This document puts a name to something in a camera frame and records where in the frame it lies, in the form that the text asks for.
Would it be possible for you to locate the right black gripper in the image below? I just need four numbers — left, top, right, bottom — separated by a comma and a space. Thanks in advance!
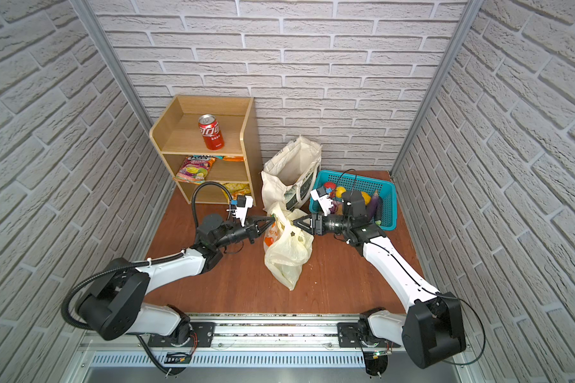
296, 212, 354, 239

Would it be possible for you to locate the thin cream plastic bag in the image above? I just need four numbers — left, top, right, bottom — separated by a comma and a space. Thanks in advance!
264, 202, 313, 290

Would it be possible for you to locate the canvas tote bag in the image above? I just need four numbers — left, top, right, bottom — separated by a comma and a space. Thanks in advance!
261, 136, 323, 212

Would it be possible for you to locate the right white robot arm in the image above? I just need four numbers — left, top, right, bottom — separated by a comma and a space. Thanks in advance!
293, 188, 466, 369

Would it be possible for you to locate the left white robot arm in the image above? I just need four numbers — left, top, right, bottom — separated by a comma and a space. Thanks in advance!
62, 214, 275, 346

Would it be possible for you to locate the yellow chip bag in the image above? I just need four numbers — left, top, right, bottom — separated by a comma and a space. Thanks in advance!
223, 183, 252, 199

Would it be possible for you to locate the purple toy eggplant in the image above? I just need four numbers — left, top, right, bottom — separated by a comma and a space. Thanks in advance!
367, 191, 381, 222

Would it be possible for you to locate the orange Fox's candy bag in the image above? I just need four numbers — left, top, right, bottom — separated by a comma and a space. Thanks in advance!
222, 156, 244, 162

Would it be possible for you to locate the teal plastic basket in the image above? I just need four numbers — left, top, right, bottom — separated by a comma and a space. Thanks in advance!
314, 170, 398, 231

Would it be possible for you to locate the pink green candy bag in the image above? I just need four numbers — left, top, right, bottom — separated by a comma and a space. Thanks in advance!
174, 155, 217, 184

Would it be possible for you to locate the wooden shelf unit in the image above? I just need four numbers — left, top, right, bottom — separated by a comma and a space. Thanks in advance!
149, 95, 263, 207

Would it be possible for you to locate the red cola can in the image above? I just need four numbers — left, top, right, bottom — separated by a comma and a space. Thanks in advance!
198, 114, 225, 150

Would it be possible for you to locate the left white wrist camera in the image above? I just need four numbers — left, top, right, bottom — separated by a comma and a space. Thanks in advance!
230, 196, 253, 227

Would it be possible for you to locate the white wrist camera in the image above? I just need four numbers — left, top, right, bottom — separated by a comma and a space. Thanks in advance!
230, 196, 253, 227
311, 186, 333, 216

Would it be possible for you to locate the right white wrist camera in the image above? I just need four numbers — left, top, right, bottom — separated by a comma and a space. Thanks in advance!
311, 186, 333, 216

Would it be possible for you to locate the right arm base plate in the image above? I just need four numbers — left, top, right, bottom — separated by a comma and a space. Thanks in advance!
337, 321, 399, 349

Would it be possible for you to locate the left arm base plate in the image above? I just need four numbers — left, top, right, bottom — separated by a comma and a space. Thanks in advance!
148, 322, 216, 349

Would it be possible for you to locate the left black cable conduit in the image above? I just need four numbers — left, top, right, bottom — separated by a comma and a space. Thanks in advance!
60, 181, 234, 331

